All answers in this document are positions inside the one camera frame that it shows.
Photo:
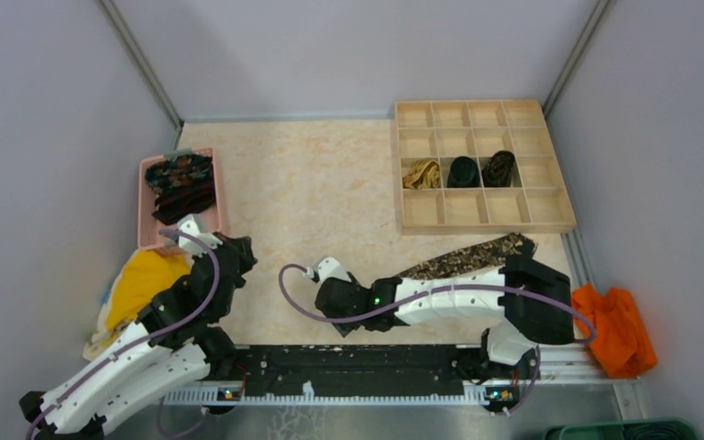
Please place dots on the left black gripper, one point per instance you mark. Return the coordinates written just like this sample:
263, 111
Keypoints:
242, 245

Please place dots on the white patterned cloth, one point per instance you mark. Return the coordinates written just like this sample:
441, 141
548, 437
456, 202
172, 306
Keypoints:
104, 335

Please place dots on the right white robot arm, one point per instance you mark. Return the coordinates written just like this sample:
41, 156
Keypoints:
528, 300

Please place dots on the rolled yellow tie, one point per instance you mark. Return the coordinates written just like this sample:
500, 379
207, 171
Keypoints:
424, 174

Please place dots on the brown floral patterned tie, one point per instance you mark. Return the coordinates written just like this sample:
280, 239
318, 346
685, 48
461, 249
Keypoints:
489, 254

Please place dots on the orange cloth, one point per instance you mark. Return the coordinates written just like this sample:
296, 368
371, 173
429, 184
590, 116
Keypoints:
622, 345

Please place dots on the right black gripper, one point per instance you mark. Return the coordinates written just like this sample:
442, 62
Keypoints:
349, 280

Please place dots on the green bin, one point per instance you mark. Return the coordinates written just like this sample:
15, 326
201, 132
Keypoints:
624, 430

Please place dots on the wooden compartment tray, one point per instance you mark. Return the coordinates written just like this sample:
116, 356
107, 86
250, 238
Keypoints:
537, 202

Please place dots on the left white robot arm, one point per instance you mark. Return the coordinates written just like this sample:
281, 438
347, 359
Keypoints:
175, 340

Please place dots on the dark ties in basket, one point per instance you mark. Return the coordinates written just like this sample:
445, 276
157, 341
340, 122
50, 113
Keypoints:
183, 185

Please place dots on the yellow cloth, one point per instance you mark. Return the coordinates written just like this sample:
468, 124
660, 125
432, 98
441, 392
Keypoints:
145, 274

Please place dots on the rolled dark green tie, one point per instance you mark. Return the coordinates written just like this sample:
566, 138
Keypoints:
463, 173

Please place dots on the pink plastic basket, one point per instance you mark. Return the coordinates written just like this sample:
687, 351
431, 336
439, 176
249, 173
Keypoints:
148, 229

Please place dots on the rolled brown patterned tie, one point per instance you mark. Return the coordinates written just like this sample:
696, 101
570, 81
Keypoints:
498, 171

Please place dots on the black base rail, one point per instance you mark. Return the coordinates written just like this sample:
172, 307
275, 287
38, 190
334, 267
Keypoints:
367, 370

